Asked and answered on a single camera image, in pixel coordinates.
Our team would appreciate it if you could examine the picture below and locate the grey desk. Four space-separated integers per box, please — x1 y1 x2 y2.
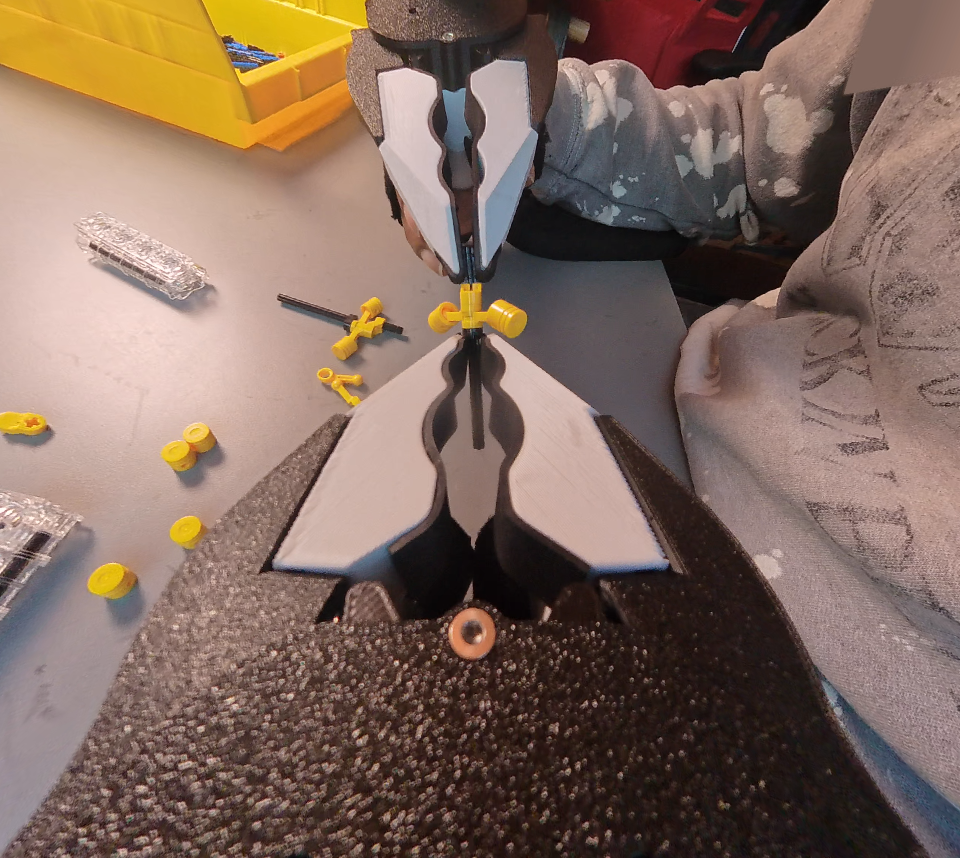
0 67 691 858

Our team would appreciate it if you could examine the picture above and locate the yellow plastic bin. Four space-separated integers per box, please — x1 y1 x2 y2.
0 0 369 148
255 78 355 152

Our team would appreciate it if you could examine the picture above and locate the yellow piston crank assembly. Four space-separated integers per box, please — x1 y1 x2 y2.
427 284 528 450
277 293 405 360

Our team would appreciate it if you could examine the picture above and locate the transparent cylinder block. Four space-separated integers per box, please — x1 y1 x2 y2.
0 491 84 621
75 212 209 300

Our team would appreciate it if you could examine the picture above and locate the heap of blue black pins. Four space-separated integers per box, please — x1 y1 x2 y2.
221 33 288 73

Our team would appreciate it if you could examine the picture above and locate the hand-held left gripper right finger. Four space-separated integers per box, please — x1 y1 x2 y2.
478 333 671 574

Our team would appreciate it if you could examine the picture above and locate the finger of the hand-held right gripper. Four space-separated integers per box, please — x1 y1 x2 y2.
377 67 464 278
466 59 540 274

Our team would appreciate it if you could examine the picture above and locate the person's grey speckled sweatshirt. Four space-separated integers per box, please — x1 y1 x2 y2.
675 78 960 858

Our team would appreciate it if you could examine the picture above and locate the red plastic crate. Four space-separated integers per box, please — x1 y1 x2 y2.
570 0 768 87

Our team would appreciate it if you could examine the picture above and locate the person's right forearm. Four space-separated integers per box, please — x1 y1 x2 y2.
532 11 886 248

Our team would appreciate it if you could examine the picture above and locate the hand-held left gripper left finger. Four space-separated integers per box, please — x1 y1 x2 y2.
270 333 465 572

